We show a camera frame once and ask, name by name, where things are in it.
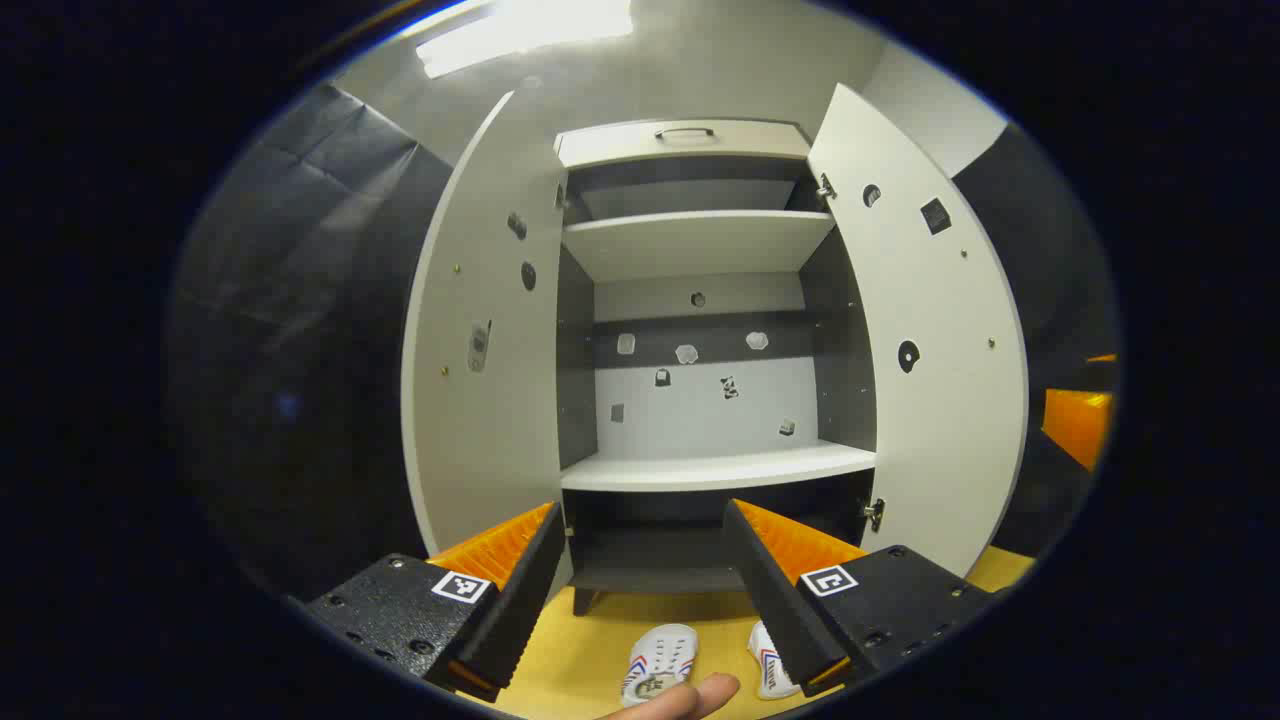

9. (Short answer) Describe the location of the white shoe cabinet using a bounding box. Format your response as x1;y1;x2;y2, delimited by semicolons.
553;118;881;616

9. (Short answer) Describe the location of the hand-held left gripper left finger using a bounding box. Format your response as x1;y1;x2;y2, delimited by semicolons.
285;500;568;704

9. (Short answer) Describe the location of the white striped shoe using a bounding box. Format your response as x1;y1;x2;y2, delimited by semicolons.
748;620;802;700
620;623;699;708

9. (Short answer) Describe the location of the black backdrop cloth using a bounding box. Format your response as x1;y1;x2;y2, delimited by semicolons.
165;82;456;601
950;125;1116;556

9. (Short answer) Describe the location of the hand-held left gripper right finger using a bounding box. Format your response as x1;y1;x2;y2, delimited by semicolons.
722;498;1001;699

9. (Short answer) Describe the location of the white cabinet drawer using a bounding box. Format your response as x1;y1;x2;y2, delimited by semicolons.
555;119;811;169

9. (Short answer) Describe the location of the ceiling light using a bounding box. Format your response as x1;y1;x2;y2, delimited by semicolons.
415;0;636;79

